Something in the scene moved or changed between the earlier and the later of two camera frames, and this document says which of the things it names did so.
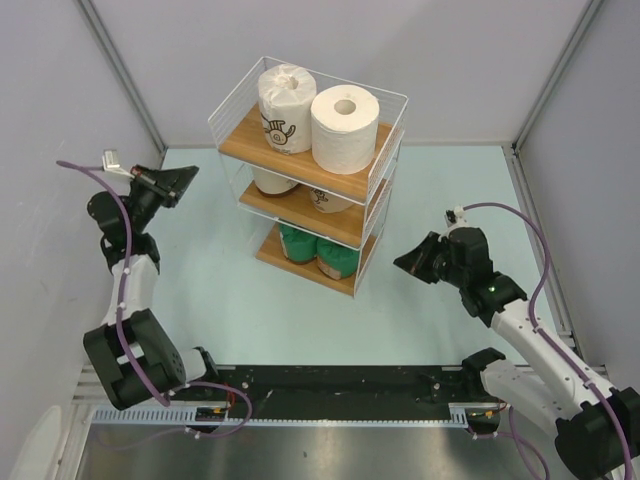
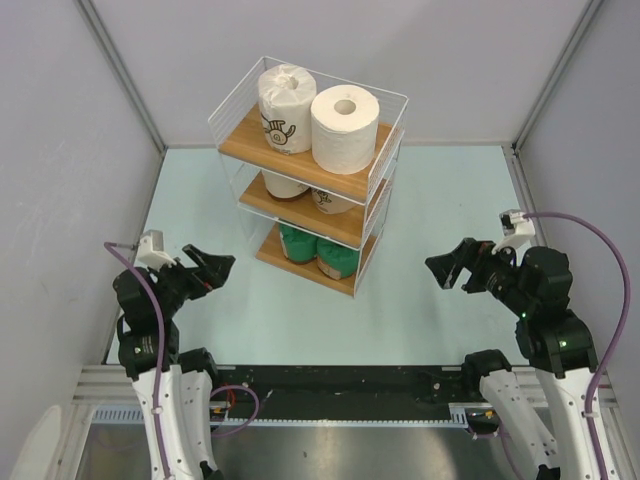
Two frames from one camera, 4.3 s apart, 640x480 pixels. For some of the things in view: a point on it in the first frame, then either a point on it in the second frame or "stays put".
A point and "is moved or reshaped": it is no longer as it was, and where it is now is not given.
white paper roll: (288, 103) stays put
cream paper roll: (272, 183) is moved or reshaped
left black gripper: (174, 181) → (213, 272)
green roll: (336, 260) stays put
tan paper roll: (329, 202) stays put
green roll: (298, 245) stays put
